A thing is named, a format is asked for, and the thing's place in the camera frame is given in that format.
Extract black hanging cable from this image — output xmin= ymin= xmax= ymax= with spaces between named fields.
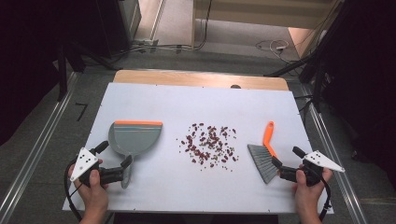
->
xmin=191 ymin=0 xmax=213 ymax=50

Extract grey floor cables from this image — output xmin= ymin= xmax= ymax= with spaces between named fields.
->
xmin=110 ymin=43 xmax=194 ymax=59

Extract wooden table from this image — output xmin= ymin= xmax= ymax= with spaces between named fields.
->
xmin=112 ymin=69 xmax=290 ymax=91

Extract grey dustpan with orange edge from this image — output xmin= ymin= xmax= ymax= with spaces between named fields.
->
xmin=107 ymin=119 xmax=163 ymax=189

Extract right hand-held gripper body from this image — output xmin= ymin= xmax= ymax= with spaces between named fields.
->
xmin=278 ymin=150 xmax=346 ymax=188

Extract aluminium floor rail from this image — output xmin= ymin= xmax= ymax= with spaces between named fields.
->
xmin=0 ymin=72 xmax=78 ymax=224
xmin=302 ymin=87 xmax=369 ymax=224

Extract black metal stand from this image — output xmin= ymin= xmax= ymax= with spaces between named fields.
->
xmin=56 ymin=41 xmax=122 ymax=103
xmin=312 ymin=60 xmax=326 ymax=113

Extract white cable with plug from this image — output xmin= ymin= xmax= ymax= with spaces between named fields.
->
xmin=255 ymin=39 xmax=290 ymax=56

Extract dark curtain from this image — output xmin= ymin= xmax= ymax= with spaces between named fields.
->
xmin=0 ymin=0 xmax=125 ymax=147
xmin=323 ymin=0 xmax=396 ymax=188

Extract black floor cables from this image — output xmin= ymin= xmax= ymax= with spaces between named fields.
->
xmin=263 ymin=52 xmax=318 ymax=77

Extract beige wooden furniture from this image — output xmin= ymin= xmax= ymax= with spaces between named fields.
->
xmin=191 ymin=0 xmax=344 ymax=31

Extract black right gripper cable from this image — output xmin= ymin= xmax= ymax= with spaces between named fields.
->
xmin=318 ymin=178 xmax=332 ymax=221

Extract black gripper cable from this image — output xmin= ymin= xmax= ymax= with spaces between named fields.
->
xmin=318 ymin=178 xmax=332 ymax=221
xmin=64 ymin=160 xmax=83 ymax=222

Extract person's left hand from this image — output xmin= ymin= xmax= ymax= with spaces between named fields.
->
xmin=67 ymin=159 xmax=110 ymax=217

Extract orange wooden panel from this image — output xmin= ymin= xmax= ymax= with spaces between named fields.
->
xmin=288 ymin=27 xmax=316 ymax=59

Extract grey cabinet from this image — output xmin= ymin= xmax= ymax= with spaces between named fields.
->
xmin=118 ymin=0 xmax=143 ymax=41

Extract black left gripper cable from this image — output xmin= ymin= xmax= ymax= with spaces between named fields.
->
xmin=64 ymin=160 xmax=83 ymax=222

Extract orange-handled grey brush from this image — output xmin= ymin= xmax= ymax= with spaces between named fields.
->
xmin=247 ymin=120 xmax=280 ymax=185

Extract white table board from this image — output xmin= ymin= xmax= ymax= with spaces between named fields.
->
xmin=62 ymin=82 xmax=334 ymax=215

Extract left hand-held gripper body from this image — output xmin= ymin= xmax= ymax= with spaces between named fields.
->
xmin=69 ymin=147 xmax=125 ymax=188

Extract person's right hand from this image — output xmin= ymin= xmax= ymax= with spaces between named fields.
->
xmin=291 ymin=164 xmax=334 ymax=216

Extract red beans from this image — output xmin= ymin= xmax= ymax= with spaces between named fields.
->
xmin=177 ymin=122 xmax=241 ymax=172

